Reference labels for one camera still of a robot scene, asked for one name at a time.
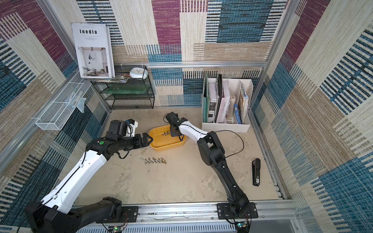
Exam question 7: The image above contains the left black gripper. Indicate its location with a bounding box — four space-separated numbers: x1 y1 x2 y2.
117 131 153 151

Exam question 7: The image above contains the yellow plastic storage box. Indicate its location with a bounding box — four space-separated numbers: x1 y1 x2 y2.
149 125 187 151

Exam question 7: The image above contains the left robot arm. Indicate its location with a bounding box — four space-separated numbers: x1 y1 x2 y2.
24 119 153 233

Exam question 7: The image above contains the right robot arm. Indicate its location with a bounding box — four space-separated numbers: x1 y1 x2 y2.
164 112 253 218

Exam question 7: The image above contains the white file organizer box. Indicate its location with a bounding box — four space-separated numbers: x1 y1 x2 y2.
202 78 254 133

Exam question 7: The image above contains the green folder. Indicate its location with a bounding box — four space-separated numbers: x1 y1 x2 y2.
202 77 209 123

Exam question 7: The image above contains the black binder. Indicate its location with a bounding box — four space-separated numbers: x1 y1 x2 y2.
215 74 222 123

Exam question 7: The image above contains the blue book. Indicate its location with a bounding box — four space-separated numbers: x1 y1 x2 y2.
234 104 242 124

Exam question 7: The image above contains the white round clock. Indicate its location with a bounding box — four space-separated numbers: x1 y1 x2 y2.
130 68 149 80

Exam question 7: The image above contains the black stapler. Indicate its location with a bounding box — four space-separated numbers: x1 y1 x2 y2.
252 158 261 186

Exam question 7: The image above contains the Inedia white magazine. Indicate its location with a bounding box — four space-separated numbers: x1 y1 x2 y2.
72 23 115 79

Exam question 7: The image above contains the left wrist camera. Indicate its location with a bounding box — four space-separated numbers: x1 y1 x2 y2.
126 119 138 137

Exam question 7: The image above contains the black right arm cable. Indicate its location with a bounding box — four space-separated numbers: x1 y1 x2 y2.
203 130 245 160

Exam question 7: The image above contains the black wire shelf rack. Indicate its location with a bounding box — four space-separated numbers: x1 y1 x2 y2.
90 65 155 110

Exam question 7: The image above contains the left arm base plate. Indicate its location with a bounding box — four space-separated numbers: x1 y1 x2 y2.
96 206 139 223

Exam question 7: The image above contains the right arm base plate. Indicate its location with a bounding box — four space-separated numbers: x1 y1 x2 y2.
216 202 258 220

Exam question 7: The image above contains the white wire wall basket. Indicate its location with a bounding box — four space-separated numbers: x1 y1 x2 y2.
36 81 91 131

